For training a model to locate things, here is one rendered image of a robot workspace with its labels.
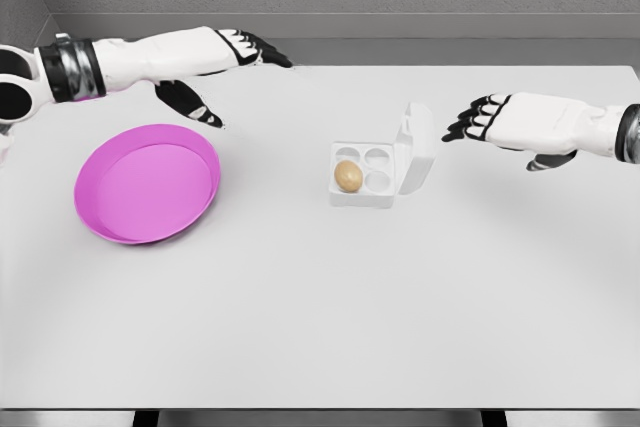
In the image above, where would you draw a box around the pink round plate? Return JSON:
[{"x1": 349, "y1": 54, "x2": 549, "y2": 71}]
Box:
[{"x1": 73, "y1": 123, "x2": 222, "y2": 247}]

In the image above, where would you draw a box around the white egg box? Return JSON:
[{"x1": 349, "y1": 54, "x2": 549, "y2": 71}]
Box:
[{"x1": 328, "y1": 101, "x2": 436, "y2": 209}]

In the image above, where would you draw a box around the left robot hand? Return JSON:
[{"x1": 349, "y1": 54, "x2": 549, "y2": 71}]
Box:
[{"x1": 142, "y1": 26, "x2": 294, "y2": 131}]

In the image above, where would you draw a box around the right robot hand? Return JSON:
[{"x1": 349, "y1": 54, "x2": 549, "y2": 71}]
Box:
[{"x1": 440, "y1": 92, "x2": 587, "y2": 172}]

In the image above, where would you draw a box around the brown egg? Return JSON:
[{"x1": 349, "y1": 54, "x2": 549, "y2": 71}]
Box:
[{"x1": 333, "y1": 160, "x2": 363, "y2": 194}]

